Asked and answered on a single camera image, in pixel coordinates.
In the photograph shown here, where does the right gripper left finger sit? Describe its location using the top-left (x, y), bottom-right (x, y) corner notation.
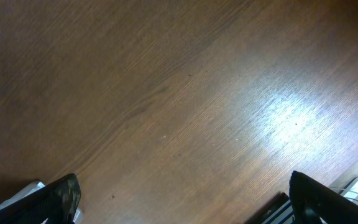
top-left (0, 174), bottom-right (81, 224)

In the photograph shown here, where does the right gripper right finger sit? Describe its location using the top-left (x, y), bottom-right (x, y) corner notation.
top-left (289, 171), bottom-right (358, 224)

